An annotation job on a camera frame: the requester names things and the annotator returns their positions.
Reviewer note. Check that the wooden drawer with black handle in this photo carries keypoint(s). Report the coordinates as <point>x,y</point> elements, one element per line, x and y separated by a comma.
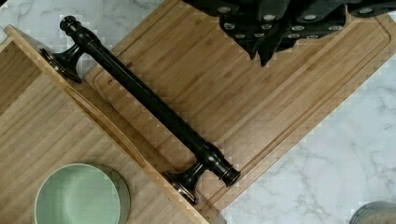
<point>47,122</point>

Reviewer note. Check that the green bowl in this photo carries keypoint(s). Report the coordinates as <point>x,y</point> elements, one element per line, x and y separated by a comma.
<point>81,193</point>

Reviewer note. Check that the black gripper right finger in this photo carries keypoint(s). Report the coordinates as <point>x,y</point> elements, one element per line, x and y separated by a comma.
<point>295,19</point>

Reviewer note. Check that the grey round container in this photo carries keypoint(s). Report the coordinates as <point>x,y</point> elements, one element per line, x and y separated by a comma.
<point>375,213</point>

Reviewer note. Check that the bamboo cutting board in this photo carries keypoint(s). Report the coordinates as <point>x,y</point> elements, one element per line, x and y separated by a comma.
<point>253,113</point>

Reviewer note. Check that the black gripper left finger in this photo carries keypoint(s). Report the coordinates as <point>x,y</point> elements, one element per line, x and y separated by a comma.
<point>240,20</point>

